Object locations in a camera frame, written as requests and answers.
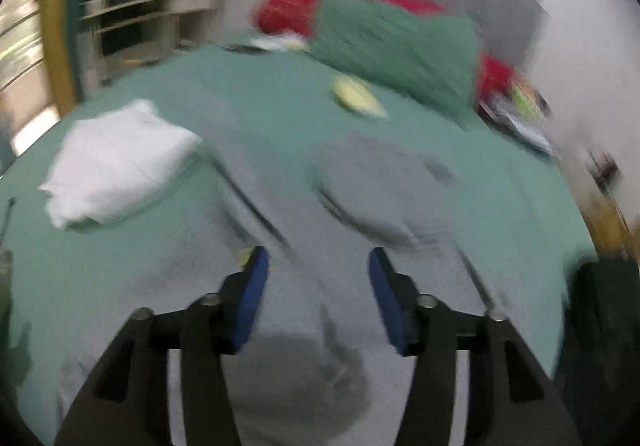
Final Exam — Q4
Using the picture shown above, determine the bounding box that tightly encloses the white crumpled tissue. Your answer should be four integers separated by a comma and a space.
250, 33, 308, 53

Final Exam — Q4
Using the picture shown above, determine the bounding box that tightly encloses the white desk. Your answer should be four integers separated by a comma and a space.
80, 0, 226, 72

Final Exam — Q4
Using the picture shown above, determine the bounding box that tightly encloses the balcony glass door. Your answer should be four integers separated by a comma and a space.
0, 0, 57, 127

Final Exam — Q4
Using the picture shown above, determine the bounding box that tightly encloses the black cloth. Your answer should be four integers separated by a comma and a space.
567, 258, 640, 429

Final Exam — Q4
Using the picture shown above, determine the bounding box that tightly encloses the stack of books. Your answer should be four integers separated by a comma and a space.
477, 75, 556, 154

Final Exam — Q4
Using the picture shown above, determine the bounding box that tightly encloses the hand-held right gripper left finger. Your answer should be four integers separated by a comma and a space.
54, 246, 271, 446

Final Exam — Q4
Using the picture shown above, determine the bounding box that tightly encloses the yellow-green packet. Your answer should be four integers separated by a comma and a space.
332, 75, 390, 120

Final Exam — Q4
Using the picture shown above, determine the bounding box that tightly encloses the white cloth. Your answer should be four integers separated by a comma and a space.
39, 99, 203, 230

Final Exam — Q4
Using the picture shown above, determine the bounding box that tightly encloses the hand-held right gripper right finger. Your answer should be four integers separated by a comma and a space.
369, 247, 583, 446

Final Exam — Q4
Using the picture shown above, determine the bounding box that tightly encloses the grey printed sweatshirt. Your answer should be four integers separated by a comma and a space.
55, 126, 563, 446

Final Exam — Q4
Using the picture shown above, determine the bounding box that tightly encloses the green pillow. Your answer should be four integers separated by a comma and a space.
309, 0, 481, 127

